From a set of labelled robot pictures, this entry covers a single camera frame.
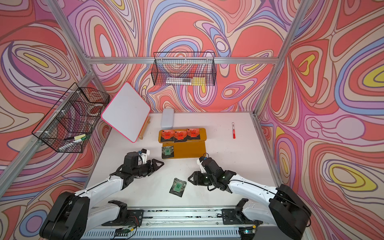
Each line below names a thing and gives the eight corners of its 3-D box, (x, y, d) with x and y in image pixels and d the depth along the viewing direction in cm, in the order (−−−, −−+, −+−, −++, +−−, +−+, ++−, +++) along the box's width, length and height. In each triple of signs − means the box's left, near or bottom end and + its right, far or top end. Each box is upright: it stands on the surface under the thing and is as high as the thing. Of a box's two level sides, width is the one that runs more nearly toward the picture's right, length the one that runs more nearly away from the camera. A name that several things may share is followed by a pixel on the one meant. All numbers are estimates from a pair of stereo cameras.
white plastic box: (160, 128, 112) (159, 126, 110) (163, 110, 125) (163, 108, 124) (172, 128, 112) (172, 126, 110) (175, 110, 125) (174, 108, 124)
